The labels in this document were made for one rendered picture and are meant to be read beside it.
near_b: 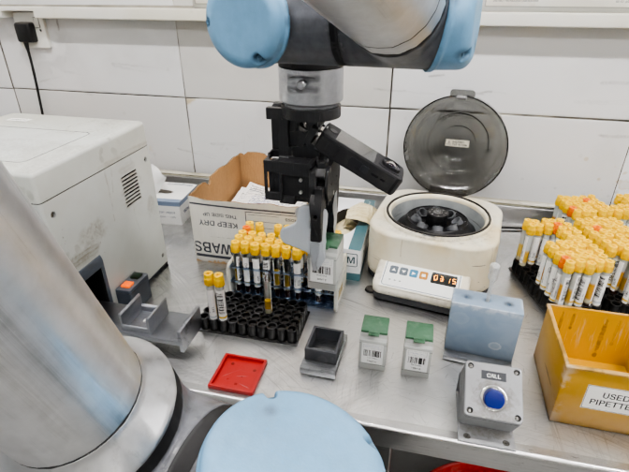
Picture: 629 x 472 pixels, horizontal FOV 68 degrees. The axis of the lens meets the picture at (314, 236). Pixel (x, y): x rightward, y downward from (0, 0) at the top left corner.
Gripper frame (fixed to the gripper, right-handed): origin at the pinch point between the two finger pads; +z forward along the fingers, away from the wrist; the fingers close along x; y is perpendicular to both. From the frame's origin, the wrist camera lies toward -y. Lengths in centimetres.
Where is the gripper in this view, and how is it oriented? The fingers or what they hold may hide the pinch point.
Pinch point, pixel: (326, 252)
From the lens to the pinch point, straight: 64.2
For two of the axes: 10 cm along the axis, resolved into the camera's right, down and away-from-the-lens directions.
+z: 0.0, 8.8, 4.7
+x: -2.6, 4.6, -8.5
